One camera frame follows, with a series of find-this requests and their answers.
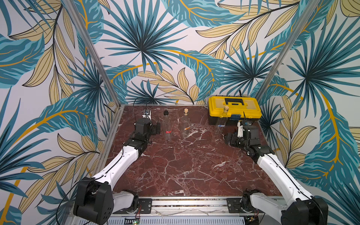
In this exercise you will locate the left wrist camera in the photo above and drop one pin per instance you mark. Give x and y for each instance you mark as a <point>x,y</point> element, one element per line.
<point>147,114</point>

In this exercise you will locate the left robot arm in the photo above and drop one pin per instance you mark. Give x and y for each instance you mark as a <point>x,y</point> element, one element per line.
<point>94,198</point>

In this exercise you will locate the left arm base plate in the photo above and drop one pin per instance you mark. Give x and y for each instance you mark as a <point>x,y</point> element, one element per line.
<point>144,206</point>

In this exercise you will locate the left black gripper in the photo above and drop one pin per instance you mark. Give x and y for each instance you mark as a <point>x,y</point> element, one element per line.
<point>154,131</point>

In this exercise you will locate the slim glass bottle with cork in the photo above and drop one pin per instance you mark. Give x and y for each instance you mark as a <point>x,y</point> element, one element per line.
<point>221,122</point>

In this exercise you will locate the yellow and black toolbox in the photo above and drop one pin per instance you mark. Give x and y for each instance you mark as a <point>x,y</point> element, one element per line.
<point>239,109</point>

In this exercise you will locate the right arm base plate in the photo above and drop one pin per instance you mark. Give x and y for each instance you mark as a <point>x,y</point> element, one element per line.
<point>240,205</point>

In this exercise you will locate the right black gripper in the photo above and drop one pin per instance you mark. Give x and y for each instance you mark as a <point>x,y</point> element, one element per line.
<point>229,138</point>

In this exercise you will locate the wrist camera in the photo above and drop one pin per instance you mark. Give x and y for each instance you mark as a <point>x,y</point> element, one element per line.
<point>147,114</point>
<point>243,129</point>

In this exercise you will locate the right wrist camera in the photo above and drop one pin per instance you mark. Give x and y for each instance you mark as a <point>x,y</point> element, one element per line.
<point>243,129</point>

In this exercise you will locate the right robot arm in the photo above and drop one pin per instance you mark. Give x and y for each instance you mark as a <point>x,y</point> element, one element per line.
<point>300,207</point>

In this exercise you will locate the glass bottle with cork stopper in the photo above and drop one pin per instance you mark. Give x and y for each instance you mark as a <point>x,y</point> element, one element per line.
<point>185,122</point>

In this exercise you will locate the aluminium front rail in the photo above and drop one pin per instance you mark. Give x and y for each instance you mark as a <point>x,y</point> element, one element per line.
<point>191,210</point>

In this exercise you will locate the glass bottle with black cap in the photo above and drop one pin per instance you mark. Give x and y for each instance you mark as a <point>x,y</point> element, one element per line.
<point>167,125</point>

